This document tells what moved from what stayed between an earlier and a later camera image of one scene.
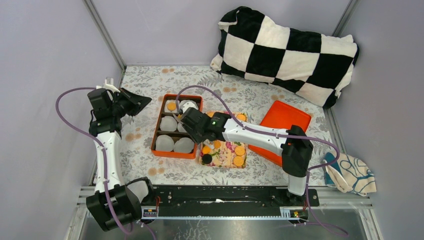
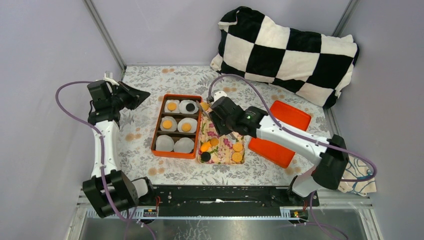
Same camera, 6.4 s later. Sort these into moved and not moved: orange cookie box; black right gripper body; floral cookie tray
Moved: black right gripper body
Not moved: orange cookie box; floral cookie tray
